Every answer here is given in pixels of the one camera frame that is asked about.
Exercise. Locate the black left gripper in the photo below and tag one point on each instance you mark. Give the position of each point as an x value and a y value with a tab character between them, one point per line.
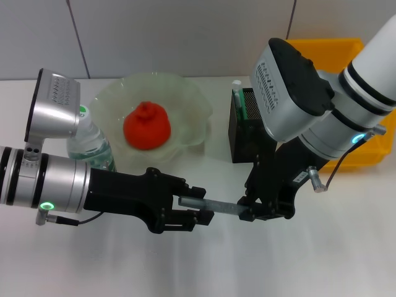
123	195

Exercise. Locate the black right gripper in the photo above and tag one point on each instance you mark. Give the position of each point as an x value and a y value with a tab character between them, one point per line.
278	170

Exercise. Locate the grey marker pen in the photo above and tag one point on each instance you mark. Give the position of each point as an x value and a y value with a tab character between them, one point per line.
216	206

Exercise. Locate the orange fruit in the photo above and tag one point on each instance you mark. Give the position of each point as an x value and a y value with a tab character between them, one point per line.
147	127

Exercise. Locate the green utility knife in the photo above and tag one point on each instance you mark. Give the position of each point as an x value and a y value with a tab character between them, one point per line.
239	102

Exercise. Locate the water bottle with green label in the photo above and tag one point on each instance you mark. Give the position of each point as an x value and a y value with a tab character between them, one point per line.
89	139

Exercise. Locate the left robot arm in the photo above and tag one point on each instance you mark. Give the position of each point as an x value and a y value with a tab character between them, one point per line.
55	185

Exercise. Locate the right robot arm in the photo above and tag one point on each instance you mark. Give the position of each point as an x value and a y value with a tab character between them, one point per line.
371	77

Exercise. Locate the black mesh pen holder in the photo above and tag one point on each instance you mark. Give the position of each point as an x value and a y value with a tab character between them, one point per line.
244	142

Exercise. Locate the clear glass fruit plate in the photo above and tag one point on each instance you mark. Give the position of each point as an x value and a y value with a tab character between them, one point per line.
191	102

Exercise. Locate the yellow plastic storage bin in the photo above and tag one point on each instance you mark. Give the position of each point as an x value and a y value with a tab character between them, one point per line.
328	46

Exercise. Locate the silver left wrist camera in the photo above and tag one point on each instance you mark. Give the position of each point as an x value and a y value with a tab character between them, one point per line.
52	108

